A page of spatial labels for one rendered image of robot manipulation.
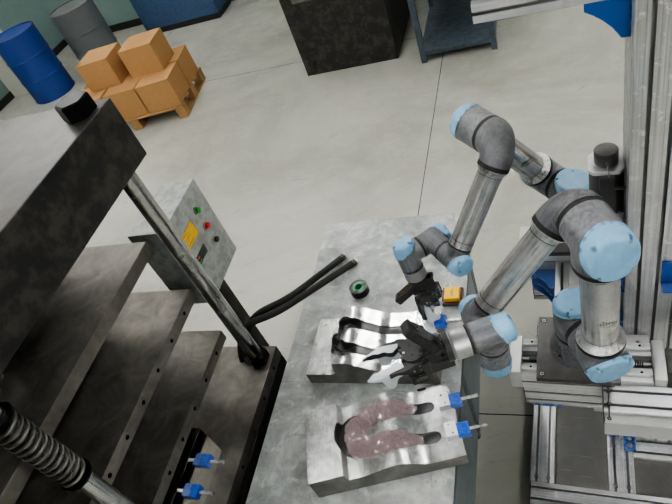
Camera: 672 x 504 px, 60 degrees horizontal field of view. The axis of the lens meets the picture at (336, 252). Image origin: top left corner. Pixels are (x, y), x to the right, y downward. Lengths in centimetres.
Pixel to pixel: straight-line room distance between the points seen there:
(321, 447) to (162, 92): 490
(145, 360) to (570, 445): 169
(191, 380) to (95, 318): 51
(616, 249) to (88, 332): 140
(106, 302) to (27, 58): 691
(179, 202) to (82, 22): 631
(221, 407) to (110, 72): 482
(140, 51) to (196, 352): 460
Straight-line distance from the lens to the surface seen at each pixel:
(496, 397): 299
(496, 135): 171
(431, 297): 198
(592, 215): 130
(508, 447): 287
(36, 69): 865
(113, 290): 190
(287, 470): 214
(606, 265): 129
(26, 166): 167
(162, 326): 207
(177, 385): 223
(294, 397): 227
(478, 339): 138
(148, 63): 651
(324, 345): 227
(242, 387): 242
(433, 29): 587
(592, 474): 259
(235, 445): 230
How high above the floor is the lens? 259
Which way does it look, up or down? 42 degrees down
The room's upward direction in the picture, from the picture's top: 25 degrees counter-clockwise
